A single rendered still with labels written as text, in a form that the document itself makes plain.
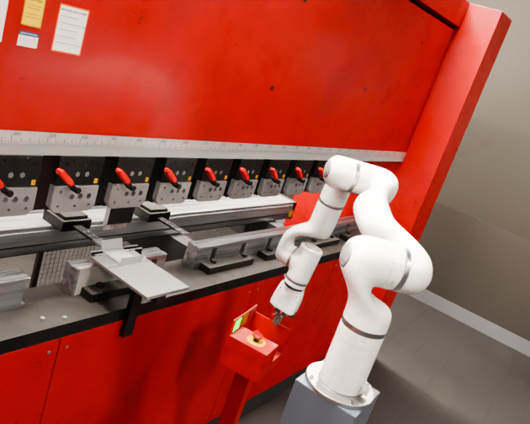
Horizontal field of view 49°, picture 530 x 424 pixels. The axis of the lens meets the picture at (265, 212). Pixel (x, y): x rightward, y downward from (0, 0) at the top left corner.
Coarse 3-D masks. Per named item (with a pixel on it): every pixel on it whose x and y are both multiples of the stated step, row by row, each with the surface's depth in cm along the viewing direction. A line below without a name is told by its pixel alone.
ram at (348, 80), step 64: (64, 0) 136; (128, 0) 150; (192, 0) 167; (256, 0) 189; (320, 0) 217; (384, 0) 255; (0, 64) 130; (64, 64) 143; (128, 64) 159; (192, 64) 178; (256, 64) 203; (320, 64) 235; (384, 64) 281; (0, 128) 137; (64, 128) 151; (128, 128) 168; (192, 128) 190; (256, 128) 219; (320, 128) 257; (384, 128) 313
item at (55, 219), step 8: (48, 216) 198; (56, 216) 196; (64, 216) 196; (72, 216) 198; (80, 216) 200; (56, 224) 196; (64, 224) 195; (72, 224) 198; (80, 224) 200; (88, 224) 203; (80, 232) 196; (88, 232) 197; (96, 240) 193
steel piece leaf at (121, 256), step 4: (116, 248) 193; (120, 248) 194; (104, 252) 187; (108, 252) 188; (112, 252) 189; (116, 252) 190; (120, 252) 191; (124, 252) 191; (128, 252) 192; (112, 256) 186; (116, 256) 187; (120, 256) 188; (124, 256) 189; (128, 256) 190; (132, 256) 191; (136, 256) 187; (140, 256) 189; (116, 260) 184; (120, 260) 185; (124, 260) 183; (128, 260) 185; (132, 260) 187; (136, 260) 188; (140, 260) 190
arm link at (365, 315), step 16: (352, 240) 143; (368, 240) 141; (384, 240) 144; (352, 256) 140; (368, 256) 139; (384, 256) 140; (400, 256) 141; (352, 272) 140; (368, 272) 139; (384, 272) 140; (400, 272) 141; (352, 288) 142; (368, 288) 141; (384, 288) 144; (352, 304) 146; (368, 304) 142; (384, 304) 150; (352, 320) 146; (368, 320) 144; (384, 320) 145; (368, 336) 145; (384, 336) 149
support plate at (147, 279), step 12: (132, 252) 194; (108, 264) 180; (120, 264) 183; (132, 264) 186; (144, 264) 188; (120, 276) 176; (132, 276) 178; (144, 276) 181; (156, 276) 183; (168, 276) 186; (132, 288) 172; (144, 288) 173; (156, 288) 176; (168, 288) 178; (180, 288) 181
